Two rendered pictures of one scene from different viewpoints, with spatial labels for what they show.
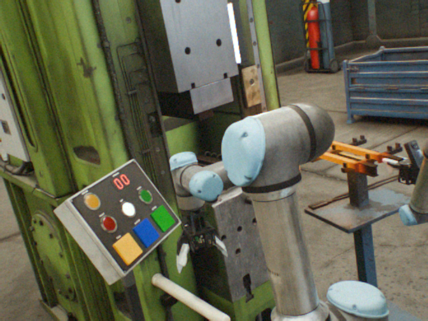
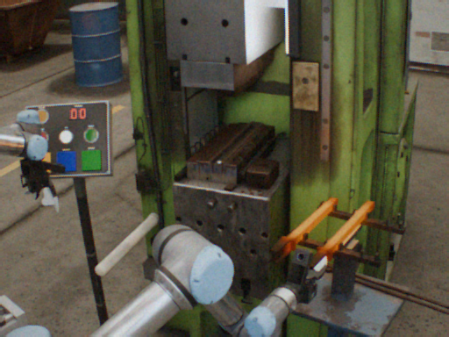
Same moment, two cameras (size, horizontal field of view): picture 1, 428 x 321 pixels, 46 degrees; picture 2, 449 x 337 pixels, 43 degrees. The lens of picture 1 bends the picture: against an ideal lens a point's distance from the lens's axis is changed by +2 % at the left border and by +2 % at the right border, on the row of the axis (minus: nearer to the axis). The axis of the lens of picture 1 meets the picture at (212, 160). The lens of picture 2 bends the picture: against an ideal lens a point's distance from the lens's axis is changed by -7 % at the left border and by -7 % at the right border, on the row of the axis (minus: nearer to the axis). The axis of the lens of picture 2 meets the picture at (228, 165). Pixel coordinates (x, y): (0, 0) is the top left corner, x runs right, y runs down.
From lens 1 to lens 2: 204 cm
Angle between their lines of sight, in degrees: 55
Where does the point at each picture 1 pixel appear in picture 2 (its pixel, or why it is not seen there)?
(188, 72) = (181, 43)
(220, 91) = (217, 74)
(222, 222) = (179, 204)
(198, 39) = (198, 14)
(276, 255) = not seen: outside the picture
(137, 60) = not seen: hidden behind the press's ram
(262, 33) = (343, 30)
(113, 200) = (60, 124)
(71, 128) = not seen: hidden behind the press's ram
